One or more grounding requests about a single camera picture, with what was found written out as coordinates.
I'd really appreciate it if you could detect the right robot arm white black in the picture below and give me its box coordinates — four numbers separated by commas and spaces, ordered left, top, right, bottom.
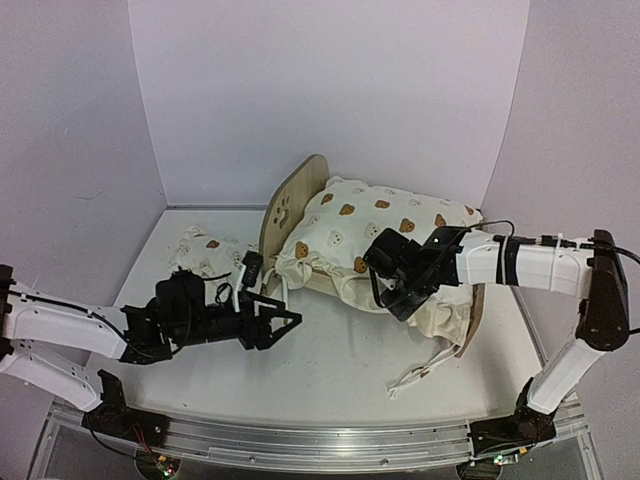
363, 226, 639, 459

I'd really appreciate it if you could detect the wooden pet bed frame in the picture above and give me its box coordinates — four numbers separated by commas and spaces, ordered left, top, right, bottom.
258, 153, 487, 359

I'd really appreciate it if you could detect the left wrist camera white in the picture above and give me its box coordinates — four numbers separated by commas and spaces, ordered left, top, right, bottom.
232, 250, 263, 313

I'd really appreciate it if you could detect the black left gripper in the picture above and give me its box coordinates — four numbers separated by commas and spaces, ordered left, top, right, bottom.
171, 291, 302, 351

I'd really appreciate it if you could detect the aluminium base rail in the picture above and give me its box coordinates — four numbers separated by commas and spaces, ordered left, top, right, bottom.
47, 379, 589, 469

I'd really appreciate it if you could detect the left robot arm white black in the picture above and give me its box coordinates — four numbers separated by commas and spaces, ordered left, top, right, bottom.
1, 265, 302, 447

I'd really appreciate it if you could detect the small bear print pillow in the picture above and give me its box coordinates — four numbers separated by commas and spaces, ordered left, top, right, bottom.
168, 226, 258, 280

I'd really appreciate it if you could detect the small circuit board with leds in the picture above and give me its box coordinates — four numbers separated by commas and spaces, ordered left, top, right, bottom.
134, 450, 182, 480

